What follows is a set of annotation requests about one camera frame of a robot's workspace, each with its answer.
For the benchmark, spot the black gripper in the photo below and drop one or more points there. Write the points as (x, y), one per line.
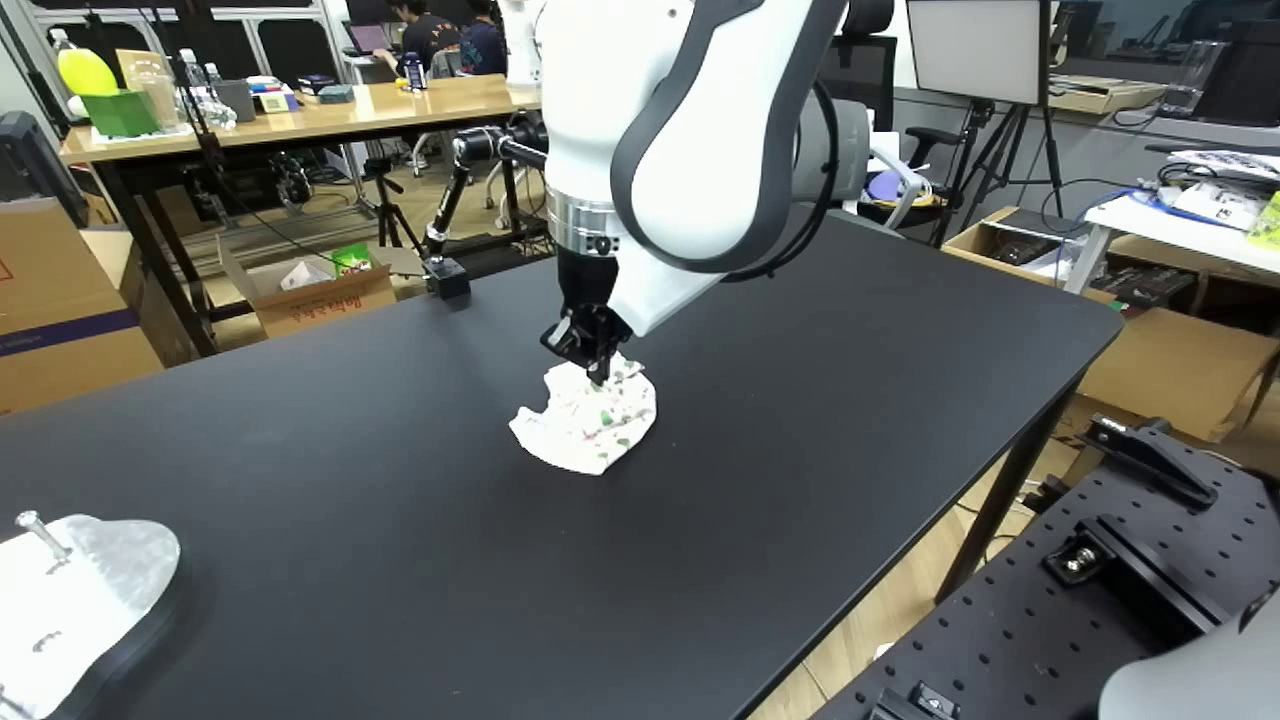
(586, 295)

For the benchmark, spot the white leaf print cloth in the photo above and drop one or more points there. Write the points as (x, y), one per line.
(586, 425)

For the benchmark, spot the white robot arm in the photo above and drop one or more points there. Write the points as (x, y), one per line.
(694, 123)

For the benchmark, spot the small black tripod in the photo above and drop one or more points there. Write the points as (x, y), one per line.
(387, 206)

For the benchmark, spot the green packet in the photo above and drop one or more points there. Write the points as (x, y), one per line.
(355, 258)

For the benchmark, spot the low cardboard box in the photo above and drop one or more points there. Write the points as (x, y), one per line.
(320, 300)

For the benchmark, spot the seated person dark shirt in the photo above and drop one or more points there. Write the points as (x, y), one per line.
(481, 42)

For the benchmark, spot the purple item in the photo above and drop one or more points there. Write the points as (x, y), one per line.
(888, 185)

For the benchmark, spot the long wooden table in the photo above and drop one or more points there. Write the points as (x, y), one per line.
(305, 123)

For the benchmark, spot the black office chair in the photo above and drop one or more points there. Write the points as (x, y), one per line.
(867, 62)

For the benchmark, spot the open cardboard box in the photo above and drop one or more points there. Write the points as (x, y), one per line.
(1022, 247)

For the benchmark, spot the black screen tripod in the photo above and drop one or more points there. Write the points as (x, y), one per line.
(1001, 160)

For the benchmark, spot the white projection screen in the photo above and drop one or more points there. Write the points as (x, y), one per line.
(980, 46)

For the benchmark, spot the green box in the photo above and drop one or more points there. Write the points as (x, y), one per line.
(123, 112)

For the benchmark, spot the large cardboard box purple stripe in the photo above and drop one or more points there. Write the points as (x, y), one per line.
(54, 306)

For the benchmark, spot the black perforated breadboard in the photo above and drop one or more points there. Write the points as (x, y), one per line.
(1052, 624)

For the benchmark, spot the yellow round object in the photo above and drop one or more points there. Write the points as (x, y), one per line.
(85, 68)

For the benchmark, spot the small wooden desk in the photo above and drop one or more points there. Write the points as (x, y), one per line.
(1104, 96)

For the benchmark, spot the plain cardboard box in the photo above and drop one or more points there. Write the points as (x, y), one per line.
(1180, 373)

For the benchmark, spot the white side table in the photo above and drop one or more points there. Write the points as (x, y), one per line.
(1173, 234)

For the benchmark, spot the pile of papers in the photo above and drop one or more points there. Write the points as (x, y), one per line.
(1220, 183)

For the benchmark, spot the grey rounded object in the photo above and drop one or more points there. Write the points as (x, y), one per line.
(1195, 682)

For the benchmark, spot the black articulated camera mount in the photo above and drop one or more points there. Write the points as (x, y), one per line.
(444, 272)

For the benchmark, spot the black mounted camera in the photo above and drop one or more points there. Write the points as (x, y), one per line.
(471, 145)

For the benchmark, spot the small black bracket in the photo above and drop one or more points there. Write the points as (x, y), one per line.
(933, 702)

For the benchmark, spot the black bracket with silver screws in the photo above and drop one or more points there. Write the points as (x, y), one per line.
(1084, 556)

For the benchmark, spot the black clamp bracket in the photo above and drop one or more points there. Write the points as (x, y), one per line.
(1152, 461)

